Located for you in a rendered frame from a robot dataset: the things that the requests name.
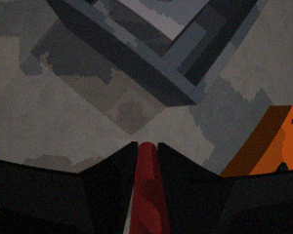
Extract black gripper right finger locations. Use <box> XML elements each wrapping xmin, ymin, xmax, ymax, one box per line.
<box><xmin>157</xmin><ymin>141</ymin><xmax>293</xmax><ymax>234</ymax></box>

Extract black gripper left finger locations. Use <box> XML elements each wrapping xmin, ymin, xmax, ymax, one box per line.
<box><xmin>0</xmin><ymin>141</ymin><xmax>139</xmax><ymax>234</ymax></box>

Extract dark red peg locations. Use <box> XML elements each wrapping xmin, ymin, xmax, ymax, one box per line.
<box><xmin>130</xmin><ymin>143</ymin><xmax>171</xmax><ymax>234</ymax></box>

